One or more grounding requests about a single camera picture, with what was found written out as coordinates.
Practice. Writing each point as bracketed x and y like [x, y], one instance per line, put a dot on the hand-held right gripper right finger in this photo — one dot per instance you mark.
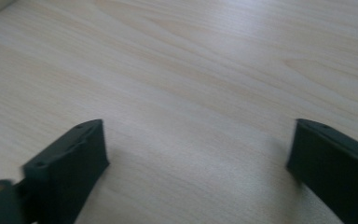
[335, 168]

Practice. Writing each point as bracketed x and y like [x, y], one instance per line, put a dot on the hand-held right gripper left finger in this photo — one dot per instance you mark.
[65, 168]

